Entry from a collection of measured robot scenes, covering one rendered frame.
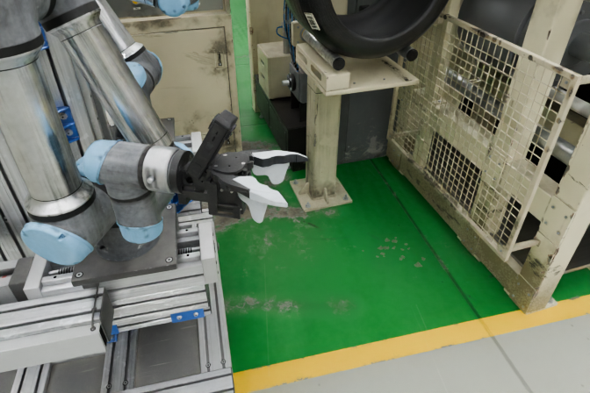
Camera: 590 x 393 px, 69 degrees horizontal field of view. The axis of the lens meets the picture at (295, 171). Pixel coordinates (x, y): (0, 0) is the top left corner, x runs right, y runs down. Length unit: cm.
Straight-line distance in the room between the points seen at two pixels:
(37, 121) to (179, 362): 93
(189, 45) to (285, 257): 107
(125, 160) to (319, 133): 144
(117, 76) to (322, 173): 152
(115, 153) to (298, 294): 126
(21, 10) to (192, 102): 158
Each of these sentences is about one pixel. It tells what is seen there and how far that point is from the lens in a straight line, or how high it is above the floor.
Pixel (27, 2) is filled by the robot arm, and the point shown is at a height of 129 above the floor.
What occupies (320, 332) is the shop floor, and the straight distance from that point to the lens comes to 175.
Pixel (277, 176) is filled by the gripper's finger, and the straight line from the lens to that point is 73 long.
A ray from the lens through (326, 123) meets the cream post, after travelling 205.
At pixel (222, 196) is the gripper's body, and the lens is 67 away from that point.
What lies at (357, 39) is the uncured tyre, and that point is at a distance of 149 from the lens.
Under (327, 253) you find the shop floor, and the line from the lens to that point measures 201.
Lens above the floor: 144
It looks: 35 degrees down
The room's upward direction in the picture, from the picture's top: straight up
